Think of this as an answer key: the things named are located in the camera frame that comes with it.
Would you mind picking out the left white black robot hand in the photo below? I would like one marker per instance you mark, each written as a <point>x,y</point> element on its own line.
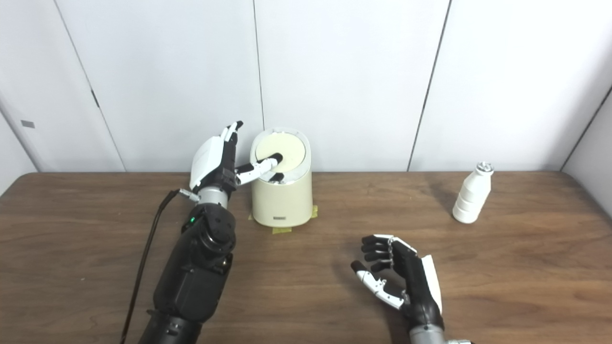
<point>208,162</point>

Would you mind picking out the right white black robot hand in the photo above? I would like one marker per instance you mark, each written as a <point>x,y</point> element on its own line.
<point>416,286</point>

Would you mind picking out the cream-colored round bin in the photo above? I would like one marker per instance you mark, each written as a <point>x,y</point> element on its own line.
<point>282,203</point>

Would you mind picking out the cream round bin lid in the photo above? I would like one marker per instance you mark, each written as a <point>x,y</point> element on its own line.
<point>292,148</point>

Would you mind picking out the small white plastic bottle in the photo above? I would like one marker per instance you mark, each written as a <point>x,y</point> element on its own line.
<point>471,200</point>

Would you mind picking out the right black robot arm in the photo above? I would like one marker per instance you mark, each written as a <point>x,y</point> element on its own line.
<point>428,337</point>

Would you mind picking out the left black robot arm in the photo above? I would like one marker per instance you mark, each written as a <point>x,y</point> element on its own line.
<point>196,277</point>

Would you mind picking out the small grey wall tag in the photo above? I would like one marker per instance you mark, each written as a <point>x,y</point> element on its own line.
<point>27,124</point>

